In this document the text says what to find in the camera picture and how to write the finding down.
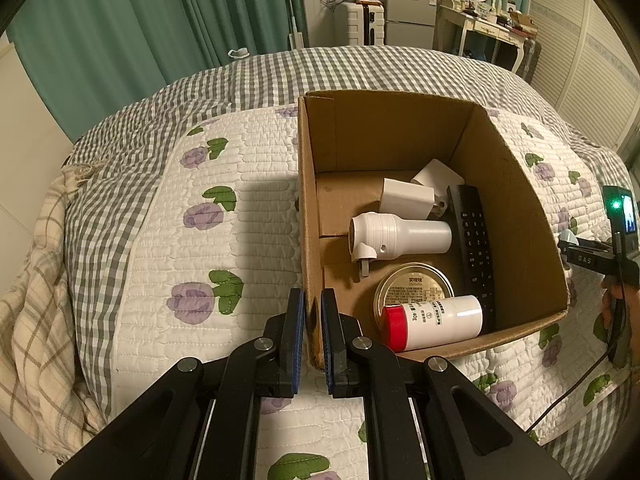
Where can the grey checked bedsheet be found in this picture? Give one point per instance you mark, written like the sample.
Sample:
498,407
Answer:
135,144

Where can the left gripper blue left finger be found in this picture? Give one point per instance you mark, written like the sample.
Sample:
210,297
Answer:
291,344

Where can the white power adapter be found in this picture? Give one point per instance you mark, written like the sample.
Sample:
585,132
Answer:
410,201

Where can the white folding phone stand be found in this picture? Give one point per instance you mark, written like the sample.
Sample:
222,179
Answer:
439,177

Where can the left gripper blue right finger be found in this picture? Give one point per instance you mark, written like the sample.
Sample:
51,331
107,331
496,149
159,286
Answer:
338,332

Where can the white bottle red cap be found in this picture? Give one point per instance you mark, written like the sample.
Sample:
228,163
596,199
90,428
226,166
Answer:
431,323

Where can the white floral quilt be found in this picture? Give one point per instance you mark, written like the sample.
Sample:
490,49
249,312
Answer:
219,251

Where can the beige plaid blanket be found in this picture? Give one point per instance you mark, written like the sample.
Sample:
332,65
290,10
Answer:
43,391

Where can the black remote control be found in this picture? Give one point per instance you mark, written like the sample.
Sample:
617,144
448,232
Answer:
472,243

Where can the teal curtain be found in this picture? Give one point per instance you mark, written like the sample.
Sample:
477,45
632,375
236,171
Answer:
89,58

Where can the round gold tin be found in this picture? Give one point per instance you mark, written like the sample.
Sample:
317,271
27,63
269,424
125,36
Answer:
407,283

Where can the person's right hand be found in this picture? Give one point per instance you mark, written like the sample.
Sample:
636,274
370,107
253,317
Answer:
620,311

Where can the brown cardboard box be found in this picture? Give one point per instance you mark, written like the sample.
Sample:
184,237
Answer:
349,141

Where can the white cylindrical handheld device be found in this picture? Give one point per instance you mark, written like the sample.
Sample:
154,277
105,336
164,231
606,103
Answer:
384,237

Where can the white dressing table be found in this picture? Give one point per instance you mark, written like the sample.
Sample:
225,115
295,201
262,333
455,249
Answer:
501,34

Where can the white suitcase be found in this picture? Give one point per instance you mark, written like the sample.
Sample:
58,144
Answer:
359,24

